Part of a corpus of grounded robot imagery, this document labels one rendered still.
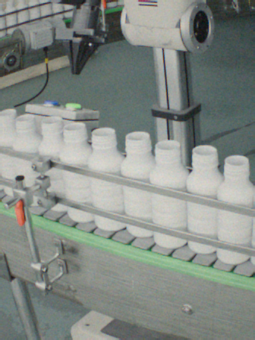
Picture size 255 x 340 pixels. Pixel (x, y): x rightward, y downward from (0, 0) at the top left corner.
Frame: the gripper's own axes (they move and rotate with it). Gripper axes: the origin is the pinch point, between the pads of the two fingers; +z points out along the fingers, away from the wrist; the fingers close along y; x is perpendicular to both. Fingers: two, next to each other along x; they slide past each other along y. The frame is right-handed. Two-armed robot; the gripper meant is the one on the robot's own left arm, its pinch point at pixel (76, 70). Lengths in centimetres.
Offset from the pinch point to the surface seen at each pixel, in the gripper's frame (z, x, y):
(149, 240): 24.8, -13.6, 30.2
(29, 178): 19.6, -16.5, 5.9
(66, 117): 9.3, -3.5, 2.1
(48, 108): 8.1, -3.4, -2.9
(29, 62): 1, 97, -106
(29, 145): 13.4, -18.0, 6.2
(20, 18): -19, 89, -110
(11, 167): 18.7, -15.8, 0.0
